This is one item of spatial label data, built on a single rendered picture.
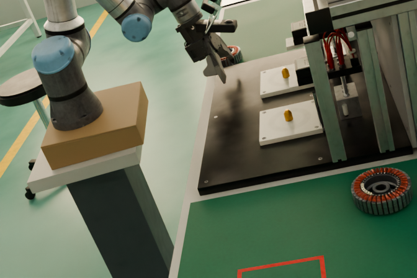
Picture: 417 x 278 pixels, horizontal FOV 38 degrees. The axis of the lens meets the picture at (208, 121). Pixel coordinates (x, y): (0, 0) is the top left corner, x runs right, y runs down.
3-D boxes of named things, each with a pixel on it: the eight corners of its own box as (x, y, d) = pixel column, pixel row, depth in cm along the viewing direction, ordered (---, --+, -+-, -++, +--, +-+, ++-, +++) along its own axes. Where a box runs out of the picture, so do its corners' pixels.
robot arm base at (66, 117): (44, 133, 173) (31, 103, 168) (63, 106, 185) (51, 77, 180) (94, 127, 169) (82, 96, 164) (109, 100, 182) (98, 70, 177)
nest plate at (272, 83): (260, 98, 165) (259, 94, 164) (261, 75, 178) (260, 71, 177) (316, 86, 162) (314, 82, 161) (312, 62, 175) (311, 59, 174)
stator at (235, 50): (206, 72, 197) (202, 62, 195) (215, 57, 206) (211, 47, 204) (238, 67, 193) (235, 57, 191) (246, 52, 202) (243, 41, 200)
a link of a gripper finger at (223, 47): (219, 61, 190) (203, 48, 183) (235, 53, 187) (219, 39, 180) (221, 69, 188) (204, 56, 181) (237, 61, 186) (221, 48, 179)
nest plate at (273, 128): (260, 146, 144) (259, 141, 144) (260, 115, 157) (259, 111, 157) (323, 133, 141) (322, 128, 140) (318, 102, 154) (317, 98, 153)
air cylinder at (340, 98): (340, 120, 143) (336, 100, 141) (337, 105, 150) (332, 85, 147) (362, 116, 142) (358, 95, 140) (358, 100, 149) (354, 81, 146)
